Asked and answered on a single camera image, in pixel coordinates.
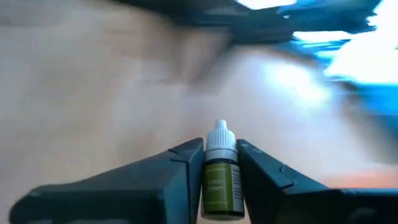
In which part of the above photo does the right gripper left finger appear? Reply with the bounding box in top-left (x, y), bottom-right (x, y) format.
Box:
top-left (8, 138), bottom-right (206, 224)

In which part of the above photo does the grass green food coloring bottle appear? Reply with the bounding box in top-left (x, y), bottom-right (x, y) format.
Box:
top-left (200, 119), bottom-right (246, 222)

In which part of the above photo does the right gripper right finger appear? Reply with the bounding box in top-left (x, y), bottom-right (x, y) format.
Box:
top-left (236, 138), bottom-right (398, 224)

